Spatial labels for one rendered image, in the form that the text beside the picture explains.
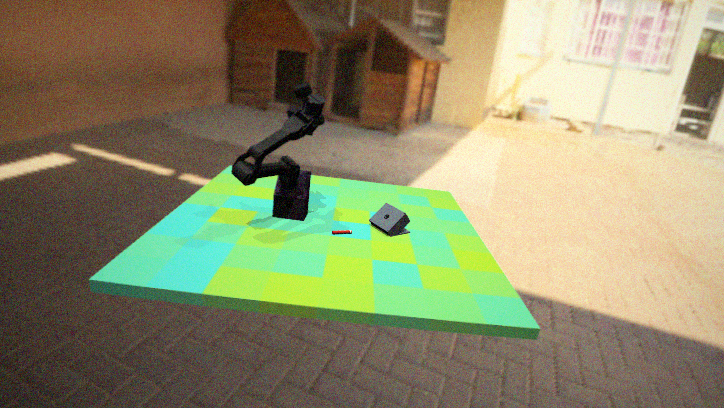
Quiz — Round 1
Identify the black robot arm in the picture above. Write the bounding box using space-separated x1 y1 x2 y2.
231 94 325 190

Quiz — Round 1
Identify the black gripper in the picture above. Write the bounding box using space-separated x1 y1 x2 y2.
294 82 325 125

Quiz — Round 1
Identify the grey sloped panel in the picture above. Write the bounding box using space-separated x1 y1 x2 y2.
369 203 411 237

